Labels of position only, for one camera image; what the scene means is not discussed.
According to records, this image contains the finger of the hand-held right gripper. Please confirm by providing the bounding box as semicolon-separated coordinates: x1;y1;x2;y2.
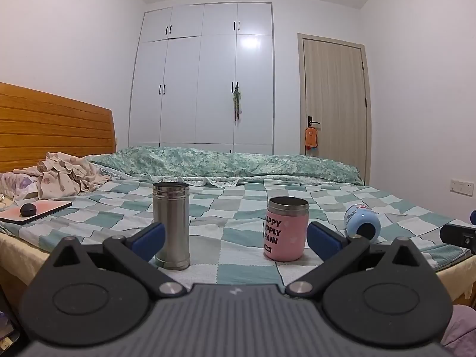
439;223;476;256

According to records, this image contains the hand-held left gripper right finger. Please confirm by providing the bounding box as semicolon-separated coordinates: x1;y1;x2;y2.
284;221;436;300

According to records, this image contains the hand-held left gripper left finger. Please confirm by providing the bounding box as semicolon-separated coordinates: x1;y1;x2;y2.
52;222;187;300

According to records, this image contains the blue cup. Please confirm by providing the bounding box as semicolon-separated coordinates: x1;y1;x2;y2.
344;203;382;239

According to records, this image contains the tall steel cup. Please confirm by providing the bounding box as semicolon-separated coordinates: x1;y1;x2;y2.
152;182;191;271

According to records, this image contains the pink cup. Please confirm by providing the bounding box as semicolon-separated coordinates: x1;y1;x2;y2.
263;196;310;262

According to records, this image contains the checkered bed sheet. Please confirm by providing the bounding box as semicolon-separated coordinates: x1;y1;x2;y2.
0;176;476;287

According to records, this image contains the pink cloth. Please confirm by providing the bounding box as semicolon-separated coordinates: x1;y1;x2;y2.
440;304;476;357

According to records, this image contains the orange hanging ornament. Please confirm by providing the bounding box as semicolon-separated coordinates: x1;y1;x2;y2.
304;126;319;155

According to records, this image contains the pink flat tablet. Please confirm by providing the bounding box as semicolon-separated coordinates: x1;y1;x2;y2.
0;199;73;226

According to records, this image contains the pile of beige clothes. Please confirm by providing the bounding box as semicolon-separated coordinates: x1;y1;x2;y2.
13;152;112;199

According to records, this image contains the green floral quilt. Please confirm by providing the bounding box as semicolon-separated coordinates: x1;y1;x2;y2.
82;146;364;187

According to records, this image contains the beige mattress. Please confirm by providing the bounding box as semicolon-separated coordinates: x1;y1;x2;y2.
0;231;476;303

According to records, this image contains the beige wooden door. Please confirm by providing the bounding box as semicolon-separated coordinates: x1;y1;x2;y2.
297;33;373;186

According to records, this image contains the purple floral pillow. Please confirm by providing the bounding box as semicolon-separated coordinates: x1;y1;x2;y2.
0;172;42;202

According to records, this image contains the wooden headboard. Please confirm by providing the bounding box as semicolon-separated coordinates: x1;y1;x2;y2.
0;82;117;173

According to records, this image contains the green hanging ornament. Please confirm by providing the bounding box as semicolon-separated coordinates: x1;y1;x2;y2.
231;86;243;122

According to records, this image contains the white wardrobe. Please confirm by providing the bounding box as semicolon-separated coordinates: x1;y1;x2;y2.
128;2;275;155

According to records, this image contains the white wall socket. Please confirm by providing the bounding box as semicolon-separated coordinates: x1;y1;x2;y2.
449;179;476;195

